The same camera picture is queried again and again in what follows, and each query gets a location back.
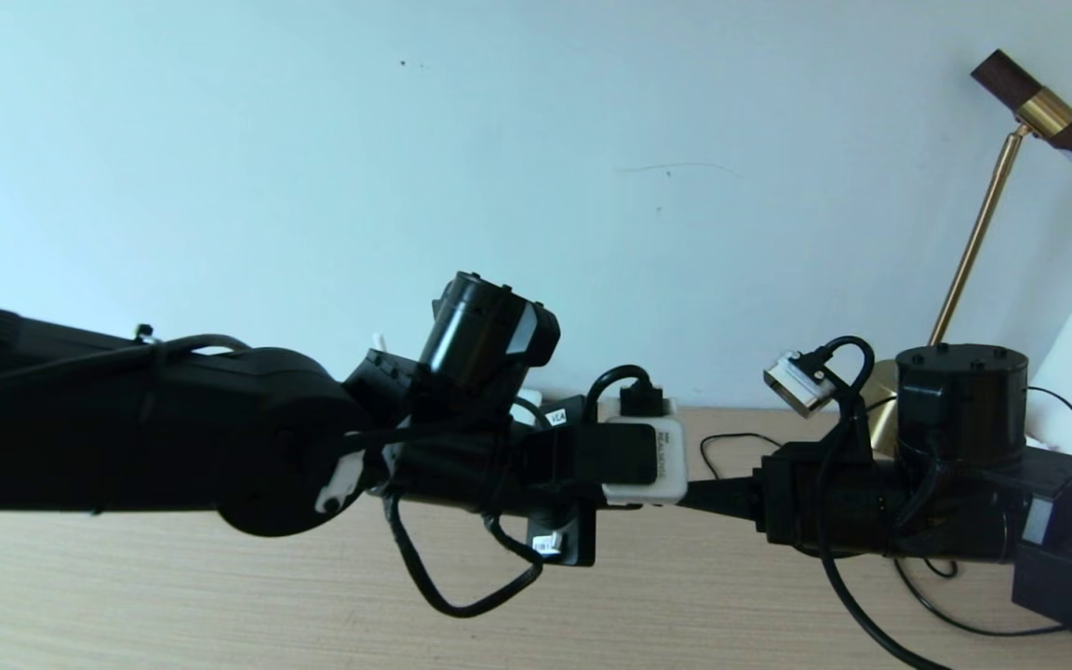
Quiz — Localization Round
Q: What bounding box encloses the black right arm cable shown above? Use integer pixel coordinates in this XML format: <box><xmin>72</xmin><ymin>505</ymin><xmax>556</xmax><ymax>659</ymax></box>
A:
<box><xmin>792</xmin><ymin>336</ymin><xmax>951</xmax><ymax>670</ymax></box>

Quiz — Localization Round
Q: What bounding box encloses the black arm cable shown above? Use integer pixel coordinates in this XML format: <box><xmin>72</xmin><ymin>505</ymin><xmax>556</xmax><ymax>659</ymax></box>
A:
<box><xmin>792</xmin><ymin>336</ymin><xmax>951</xmax><ymax>670</ymax></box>
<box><xmin>0</xmin><ymin>333</ymin><xmax>677</xmax><ymax>620</ymax></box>

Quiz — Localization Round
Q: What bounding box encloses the black multi-head USB cable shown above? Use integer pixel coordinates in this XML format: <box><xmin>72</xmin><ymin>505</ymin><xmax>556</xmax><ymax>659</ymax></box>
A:
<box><xmin>699</xmin><ymin>431</ymin><xmax>784</xmax><ymax>482</ymax></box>

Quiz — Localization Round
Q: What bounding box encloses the brass desk lamp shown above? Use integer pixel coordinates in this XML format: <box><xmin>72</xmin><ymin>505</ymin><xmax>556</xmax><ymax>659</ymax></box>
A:
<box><xmin>864</xmin><ymin>49</ymin><xmax>1072</xmax><ymax>459</ymax></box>

